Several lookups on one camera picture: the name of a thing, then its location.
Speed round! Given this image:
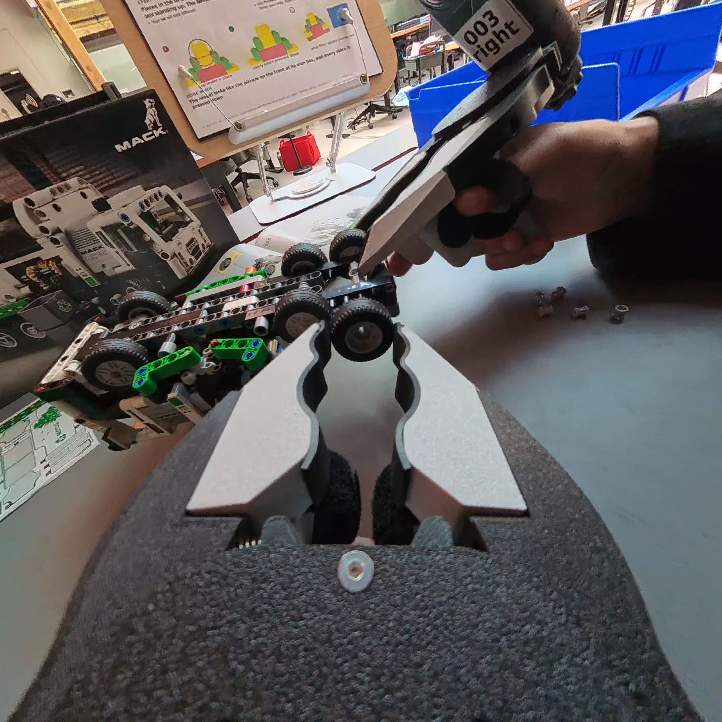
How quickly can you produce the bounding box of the printed instruction sheet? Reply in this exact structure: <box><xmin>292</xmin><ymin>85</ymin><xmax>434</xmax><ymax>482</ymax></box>
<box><xmin>124</xmin><ymin>0</ymin><xmax>384</xmax><ymax>142</ymax></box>

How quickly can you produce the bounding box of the lego truck model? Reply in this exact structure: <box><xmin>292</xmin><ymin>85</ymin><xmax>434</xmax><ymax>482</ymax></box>
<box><xmin>34</xmin><ymin>228</ymin><xmax>401</xmax><ymax>452</ymax></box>

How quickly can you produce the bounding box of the lego set box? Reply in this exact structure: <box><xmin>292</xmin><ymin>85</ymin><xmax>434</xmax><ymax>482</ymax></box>
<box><xmin>0</xmin><ymin>89</ymin><xmax>240</xmax><ymax>410</ymax></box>

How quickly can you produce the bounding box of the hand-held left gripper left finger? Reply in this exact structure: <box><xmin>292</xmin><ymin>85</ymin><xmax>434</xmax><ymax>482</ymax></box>
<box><xmin>185</xmin><ymin>322</ymin><xmax>334</xmax><ymax>545</ymax></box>

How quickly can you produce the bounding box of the lego instruction booklet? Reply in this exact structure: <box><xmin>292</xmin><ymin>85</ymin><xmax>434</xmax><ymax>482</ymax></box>
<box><xmin>216</xmin><ymin>194</ymin><xmax>390</xmax><ymax>280</ymax></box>

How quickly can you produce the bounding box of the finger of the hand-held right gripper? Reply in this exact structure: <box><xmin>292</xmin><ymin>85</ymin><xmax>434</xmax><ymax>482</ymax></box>
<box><xmin>357</xmin><ymin>168</ymin><xmax>458</xmax><ymax>276</ymax></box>
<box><xmin>360</xmin><ymin>134</ymin><xmax>447</xmax><ymax>233</ymax></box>

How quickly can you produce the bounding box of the green white sticker sheet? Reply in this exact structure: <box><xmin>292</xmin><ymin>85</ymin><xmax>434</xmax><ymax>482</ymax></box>
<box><xmin>0</xmin><ymin>397</ymin><xmax>101</xmax><ymax>522</ymax></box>

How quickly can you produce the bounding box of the person's right hand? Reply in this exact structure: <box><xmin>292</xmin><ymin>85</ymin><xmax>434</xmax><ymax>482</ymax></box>
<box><xmin>389</xmin><ymin>114</ymin><xmax>662</xmax><ymax>277</ymax></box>

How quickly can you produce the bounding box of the instruction sheet on wooden stand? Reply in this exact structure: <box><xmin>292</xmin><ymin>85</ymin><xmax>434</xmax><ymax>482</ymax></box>
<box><xmin>99</xmin><ymin>0</ymin><xmax>398</xmax><ymax>226</ymax></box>

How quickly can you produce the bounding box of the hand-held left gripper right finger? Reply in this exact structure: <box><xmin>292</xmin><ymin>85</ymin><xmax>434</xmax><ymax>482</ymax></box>
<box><xmin>392</xmin><ymin>323</ymin><xmax>529</xmax><ymax>545</ymax></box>

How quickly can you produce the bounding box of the large blue plastic bin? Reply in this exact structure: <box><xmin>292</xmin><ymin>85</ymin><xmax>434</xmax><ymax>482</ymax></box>
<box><xmin>406</xmin><ymin>5</ymin><xmax>722</xmax><ymax>154</ymax></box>

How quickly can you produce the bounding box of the red storage box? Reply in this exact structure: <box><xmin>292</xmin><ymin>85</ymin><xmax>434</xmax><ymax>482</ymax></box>
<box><xmin>278</xmin><ymin>131</ymin><xmax>322</xmax><ymax>173</ymax></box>

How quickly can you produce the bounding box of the black office chair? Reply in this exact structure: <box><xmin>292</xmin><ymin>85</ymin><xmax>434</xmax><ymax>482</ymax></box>
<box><xmin>226</xmin><ymin>149</ymin><xmax>280</xmax><ymax>201</ymax></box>

